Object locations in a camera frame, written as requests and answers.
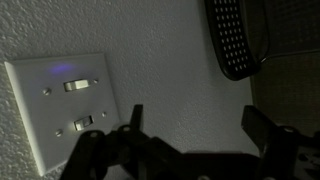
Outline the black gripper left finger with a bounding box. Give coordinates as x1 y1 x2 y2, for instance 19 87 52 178
59 104 188 180

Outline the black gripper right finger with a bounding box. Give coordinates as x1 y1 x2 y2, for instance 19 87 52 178
240 105 320 180

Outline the white toggle switch lever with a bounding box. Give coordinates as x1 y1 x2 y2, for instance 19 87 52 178
73 115 95 132
63 78 91 93

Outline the black perforated metal chair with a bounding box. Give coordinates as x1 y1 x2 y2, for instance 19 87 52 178
203 0 272 82

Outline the white double switch plate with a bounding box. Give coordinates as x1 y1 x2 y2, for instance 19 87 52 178
4 53 122 177

